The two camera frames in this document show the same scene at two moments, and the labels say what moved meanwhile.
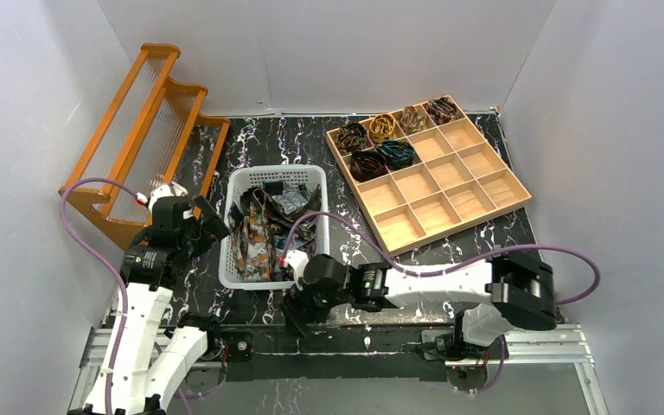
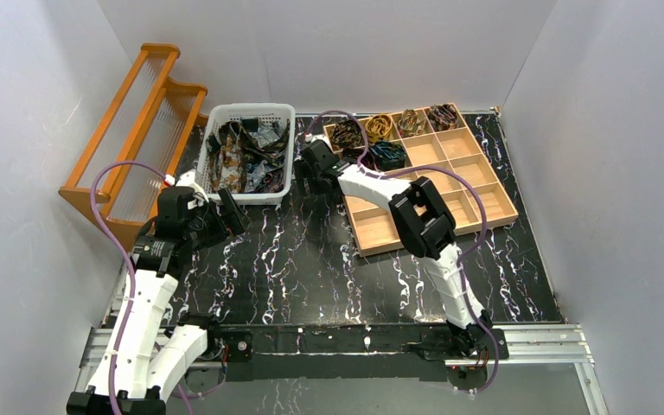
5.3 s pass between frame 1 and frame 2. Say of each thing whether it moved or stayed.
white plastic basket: moved
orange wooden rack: stayed
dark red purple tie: moved
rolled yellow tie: stayed
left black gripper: stayed
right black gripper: moved
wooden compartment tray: moved
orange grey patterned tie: moved
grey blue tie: moved
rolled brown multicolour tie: stayed
